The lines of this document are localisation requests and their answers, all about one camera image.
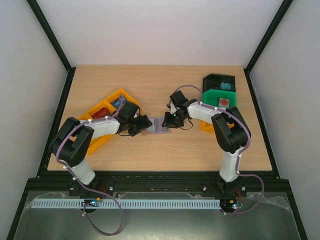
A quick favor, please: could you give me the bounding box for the yellow triple storage bin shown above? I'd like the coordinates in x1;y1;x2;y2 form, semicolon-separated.
77;87;142;156

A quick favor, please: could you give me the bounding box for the red dot card stack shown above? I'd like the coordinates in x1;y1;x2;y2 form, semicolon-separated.
218;98;230;108

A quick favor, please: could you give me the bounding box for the white slotted cable duct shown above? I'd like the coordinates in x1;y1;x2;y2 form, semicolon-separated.
31;198;221;210

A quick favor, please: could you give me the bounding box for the yellow single storage bin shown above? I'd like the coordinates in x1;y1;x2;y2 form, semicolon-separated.
200;121;214;134

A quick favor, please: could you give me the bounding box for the black storage bin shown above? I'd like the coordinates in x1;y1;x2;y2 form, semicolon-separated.
202;73;236;95

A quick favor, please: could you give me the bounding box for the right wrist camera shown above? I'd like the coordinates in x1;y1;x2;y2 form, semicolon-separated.
167;100;177;115

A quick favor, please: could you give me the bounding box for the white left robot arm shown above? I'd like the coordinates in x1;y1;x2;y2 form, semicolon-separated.
49;101;153;186

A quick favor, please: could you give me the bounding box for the green storage bin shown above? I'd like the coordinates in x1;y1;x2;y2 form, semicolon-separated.
201;89;238;110

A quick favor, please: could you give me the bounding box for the teal card stack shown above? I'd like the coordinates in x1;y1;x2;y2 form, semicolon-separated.
220;82;232;91

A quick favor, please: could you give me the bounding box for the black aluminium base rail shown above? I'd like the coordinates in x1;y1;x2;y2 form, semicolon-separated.
23;171;293;199

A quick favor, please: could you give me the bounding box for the blue card stack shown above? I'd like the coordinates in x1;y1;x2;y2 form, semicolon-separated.
111;99;121;109

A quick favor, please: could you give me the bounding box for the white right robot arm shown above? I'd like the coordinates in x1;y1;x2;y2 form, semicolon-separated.
162;90;251;196

